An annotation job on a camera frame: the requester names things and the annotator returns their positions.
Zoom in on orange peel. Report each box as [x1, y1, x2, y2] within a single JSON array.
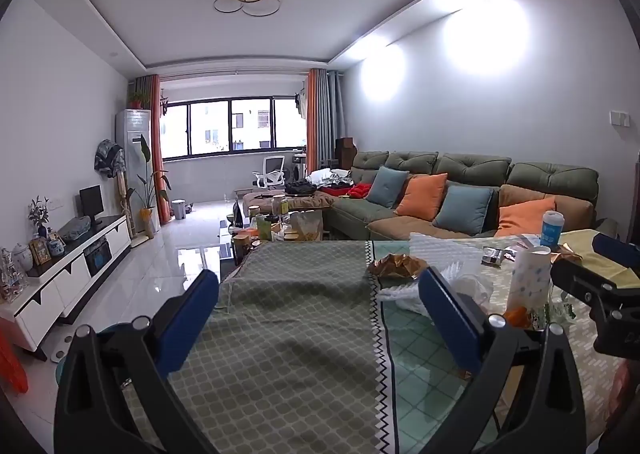
[[503, 307, 532, 329]]

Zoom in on white plastic bag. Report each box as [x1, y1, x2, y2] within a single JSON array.
[[376, 273, 497, 320]]

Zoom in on white patterned paper cup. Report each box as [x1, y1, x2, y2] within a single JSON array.
[[506, 246, 551, 311]]

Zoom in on gold foil wrapper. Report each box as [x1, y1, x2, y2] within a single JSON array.
[[368, 253, 428, 279]]

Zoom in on white foam wrap sheet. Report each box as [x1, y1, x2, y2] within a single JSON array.
[[409, 233, 539, 281]]

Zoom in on small white trash can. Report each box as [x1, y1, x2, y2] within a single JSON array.
[[171, 199, 186, 220]]

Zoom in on green printed plastic wrapper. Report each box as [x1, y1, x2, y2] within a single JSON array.
[[528, 291, 577, 333]]

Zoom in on small silver snack packet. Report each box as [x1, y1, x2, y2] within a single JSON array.
[[482, 247, 504, 267]]

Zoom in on blue white canister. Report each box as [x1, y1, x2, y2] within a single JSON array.
[[540, 210, 565, 249]]

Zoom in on cluttered coffee table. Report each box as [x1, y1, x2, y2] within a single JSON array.
[[219, 203, 326, 281]]

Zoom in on teal cushion near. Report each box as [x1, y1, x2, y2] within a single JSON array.
[[433, 185, 494, 236]]

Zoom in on teal cushion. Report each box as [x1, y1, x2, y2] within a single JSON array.
[[433, 185, 494, 236], [367, 167, 409, 209]]

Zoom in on orange cushion near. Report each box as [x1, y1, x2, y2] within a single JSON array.
[[495, 197, 555, 237]]

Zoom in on orange cushion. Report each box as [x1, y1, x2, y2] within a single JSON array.
[[395, 173, 448, 221], [495, 197, 555, 237]]

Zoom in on green and brown sectional sofa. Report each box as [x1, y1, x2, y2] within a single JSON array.
[[323, 151, 599, 240]]

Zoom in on left orange curtain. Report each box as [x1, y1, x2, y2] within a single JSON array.
[[149, 74, 163, 188]]

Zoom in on white black tv cabinet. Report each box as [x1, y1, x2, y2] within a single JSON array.
[[1, 215, 131, 361]]

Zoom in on orange cushion far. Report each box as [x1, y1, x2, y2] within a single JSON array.
[[395, 173, 448, 221]]

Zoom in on small black monitor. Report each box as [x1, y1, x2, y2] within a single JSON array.
[[79, 185, 104, 229]]

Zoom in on teal cushion far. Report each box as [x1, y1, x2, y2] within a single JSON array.
[[367, 167, 409, 209]]

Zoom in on orange plastic bag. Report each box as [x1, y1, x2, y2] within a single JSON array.
[[0, 333, 29, 394]]

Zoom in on white office chair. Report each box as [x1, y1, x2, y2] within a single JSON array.
[[254, 156, 285, 189]]

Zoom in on blue garment on rack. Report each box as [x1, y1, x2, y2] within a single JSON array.
[[94, 139, 126, 179]]

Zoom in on pile of clothes on sofa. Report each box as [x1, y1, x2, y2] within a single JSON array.
[[284, 168, 372, 199]]

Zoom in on white standing air conditioner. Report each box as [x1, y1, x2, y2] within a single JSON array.
[[115, 109, 160, 234]]

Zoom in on right orange grey curtain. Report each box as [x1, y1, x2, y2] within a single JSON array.
[[306, 69, 346, 172]]

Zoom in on white wall switch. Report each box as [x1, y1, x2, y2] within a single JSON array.
[[610, 110, 630, 128]]

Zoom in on window with black frame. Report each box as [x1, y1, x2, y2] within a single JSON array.
[[160, 96, 307, 160]]

